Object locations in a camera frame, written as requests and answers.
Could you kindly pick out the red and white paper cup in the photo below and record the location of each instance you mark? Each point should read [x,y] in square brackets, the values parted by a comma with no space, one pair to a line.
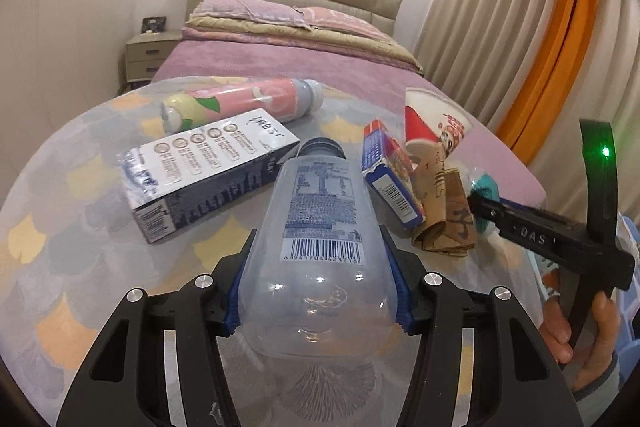
[425,122]

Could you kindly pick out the white wardrobe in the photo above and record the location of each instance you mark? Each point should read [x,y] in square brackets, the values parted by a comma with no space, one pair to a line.
[75,7]

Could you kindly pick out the teal plastic wrapper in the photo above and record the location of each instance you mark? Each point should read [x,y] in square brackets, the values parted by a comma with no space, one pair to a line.
[487,183]

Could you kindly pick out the folded brown paper bag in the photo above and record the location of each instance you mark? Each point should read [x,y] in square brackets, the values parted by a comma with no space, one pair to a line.
[450,219]

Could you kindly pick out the clear plastic bottle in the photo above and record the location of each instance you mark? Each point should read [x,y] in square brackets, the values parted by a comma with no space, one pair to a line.
[320,257]

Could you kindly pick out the bed with purple cover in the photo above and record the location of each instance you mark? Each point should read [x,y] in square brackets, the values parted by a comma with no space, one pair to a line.
[300,62]

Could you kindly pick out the person's right hand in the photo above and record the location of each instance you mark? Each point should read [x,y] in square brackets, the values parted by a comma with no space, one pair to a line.
[600,337]

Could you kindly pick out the beige nightstand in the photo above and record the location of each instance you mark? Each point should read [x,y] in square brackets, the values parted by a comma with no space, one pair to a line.
[147,57]

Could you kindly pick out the pink labelled bottle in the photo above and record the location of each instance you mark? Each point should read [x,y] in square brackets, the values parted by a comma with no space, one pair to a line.
[250,98]

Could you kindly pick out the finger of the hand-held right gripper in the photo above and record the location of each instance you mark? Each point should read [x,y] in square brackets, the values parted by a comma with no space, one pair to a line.
[484,207]

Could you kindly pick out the folded beige quilt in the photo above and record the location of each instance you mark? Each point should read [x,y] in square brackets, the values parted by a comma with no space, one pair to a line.
[280,38]

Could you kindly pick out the grey and white carton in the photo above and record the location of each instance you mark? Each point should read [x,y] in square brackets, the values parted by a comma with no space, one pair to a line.
[200,167]

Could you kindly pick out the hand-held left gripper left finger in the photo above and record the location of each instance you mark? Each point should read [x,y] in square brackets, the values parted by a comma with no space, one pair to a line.
[233,307]

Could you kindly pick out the dark picture frame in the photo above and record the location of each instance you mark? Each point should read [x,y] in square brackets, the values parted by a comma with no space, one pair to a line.
[154,25]

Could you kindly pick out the beige curtain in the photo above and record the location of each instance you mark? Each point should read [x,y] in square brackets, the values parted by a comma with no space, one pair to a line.
[480,17]

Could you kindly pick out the small blue cardboard box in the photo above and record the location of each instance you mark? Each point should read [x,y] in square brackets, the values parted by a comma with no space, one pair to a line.
[390,177]

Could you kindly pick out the person's right forearm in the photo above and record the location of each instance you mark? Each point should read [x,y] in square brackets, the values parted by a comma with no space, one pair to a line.
[597,389]

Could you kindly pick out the orange curtain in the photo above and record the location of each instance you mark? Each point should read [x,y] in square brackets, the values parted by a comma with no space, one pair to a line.
[555,57]

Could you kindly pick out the purple pillow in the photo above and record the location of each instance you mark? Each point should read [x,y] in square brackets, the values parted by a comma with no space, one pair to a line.
[245,9]

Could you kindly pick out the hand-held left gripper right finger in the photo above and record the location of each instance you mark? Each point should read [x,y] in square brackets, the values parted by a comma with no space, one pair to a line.
[403,302]

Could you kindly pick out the pink pillow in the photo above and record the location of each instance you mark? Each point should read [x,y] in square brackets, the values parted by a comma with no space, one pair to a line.
[345,22]

